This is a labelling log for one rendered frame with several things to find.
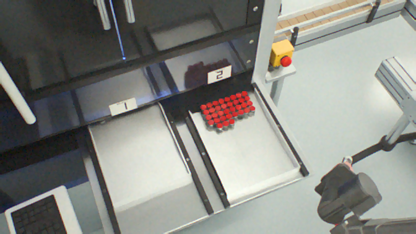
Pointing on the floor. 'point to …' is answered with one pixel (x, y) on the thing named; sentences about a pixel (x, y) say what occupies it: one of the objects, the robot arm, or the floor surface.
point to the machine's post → (264, 41)
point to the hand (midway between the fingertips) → (344, 168)
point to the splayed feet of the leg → (384, 146)
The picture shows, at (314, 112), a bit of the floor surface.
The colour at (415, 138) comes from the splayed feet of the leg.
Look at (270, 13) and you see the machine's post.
